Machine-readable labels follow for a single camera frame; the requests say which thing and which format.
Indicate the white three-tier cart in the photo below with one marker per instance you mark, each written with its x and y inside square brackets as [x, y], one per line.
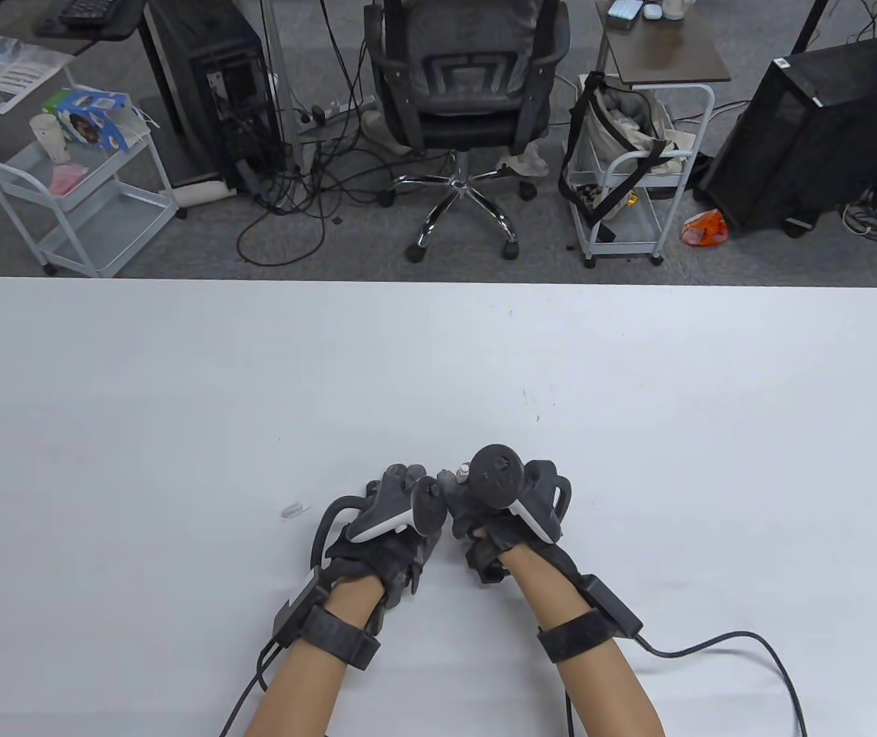
[100, 230]

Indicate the pink packet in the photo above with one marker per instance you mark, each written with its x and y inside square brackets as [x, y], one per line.
[66, 180]

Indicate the light blue tissue pack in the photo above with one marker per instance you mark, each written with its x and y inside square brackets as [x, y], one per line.
[624, 11]

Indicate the person's left hand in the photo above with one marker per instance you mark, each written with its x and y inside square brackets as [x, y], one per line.
[385, 560]

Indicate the person's right hand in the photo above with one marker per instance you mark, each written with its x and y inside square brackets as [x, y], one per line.
[460, 503]

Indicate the white paper roll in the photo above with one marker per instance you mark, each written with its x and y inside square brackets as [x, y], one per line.
[200, 192]

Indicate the clear pen cap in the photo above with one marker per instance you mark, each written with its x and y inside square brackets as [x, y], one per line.
[295, 510]

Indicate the brown side table top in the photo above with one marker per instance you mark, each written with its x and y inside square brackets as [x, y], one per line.
[669, 54]

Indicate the white power strip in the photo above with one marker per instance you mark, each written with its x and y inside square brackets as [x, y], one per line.
[304, 117]

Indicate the black keyboard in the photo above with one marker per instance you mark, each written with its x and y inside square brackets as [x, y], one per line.
[85, 11]

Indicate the black mesh computer tower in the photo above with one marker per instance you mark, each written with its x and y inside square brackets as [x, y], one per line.
[807, 130]

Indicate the black keyboard tray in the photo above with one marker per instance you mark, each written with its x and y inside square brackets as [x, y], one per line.
[127, 19]

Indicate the person's right forearm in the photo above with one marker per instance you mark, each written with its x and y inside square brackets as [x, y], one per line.
[607, 691]

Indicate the grey white hand controller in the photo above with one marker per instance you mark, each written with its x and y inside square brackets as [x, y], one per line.
[385, 510]
[496, 472]

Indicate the person's left forearm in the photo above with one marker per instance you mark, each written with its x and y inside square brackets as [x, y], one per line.
[300, 691]

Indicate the white metal desk leg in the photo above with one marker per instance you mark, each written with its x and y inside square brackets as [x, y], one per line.
[273, 46]

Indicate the white narrow cart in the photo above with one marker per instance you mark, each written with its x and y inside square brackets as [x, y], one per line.
[623, 230]

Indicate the black open computer tower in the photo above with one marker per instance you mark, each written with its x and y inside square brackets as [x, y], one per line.
[208, 77]

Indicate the blue printed box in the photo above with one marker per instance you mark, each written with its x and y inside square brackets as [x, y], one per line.
[93, 123]

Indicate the orange plastic bag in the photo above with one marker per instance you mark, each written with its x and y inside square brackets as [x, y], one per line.
[707, 229]

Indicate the white paper cup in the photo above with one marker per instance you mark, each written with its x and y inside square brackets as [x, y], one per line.
[49, 138]

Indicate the black metal pole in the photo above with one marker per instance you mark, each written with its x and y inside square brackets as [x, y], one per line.
[809, 27]

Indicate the black mesh office chair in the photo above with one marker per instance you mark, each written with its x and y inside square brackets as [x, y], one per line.
[469, 130]

